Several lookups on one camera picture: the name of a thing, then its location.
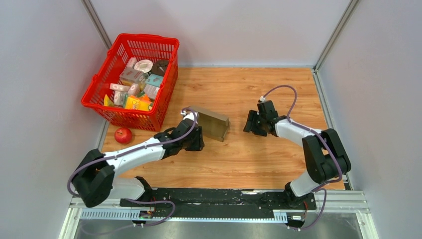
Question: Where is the brown cardboard paper box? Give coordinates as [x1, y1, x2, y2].
[190, 105, 230, 142]

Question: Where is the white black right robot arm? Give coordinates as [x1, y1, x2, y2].
[243, 101, 351, 209]

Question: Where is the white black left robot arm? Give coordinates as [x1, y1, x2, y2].
[67, 118, 205, 208]

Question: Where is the light blue small box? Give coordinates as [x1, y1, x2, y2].
[146, 74, 164, 88]

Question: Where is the grey pink carton box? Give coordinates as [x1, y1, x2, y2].
[119, 67, 147, 84]

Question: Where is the yellow orange snack packet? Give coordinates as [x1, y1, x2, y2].
[123, 95, 153, 111]

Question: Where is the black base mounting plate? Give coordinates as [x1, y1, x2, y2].
[119, 187, 317, 220]

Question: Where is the red apple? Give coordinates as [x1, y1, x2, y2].
[114, 127, 133, 144]

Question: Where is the dark brown round item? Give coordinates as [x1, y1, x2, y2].
[151, 59, 169, 77]

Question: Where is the red plastic shopping basket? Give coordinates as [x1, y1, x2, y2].
[81, 33, 180, 131]

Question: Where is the white tape roll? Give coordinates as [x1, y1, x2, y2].
[133, 59, 153, 73]

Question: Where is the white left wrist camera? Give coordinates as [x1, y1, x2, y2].
[180, 108, 199, 121]

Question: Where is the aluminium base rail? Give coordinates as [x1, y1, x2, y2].
[59, 188, 379, 239]

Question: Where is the aluminium corner frame post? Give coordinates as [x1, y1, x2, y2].
[313, 0, 360, 72]

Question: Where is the left aluminium frame post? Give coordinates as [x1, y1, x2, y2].
[81, 0, 112, 49]

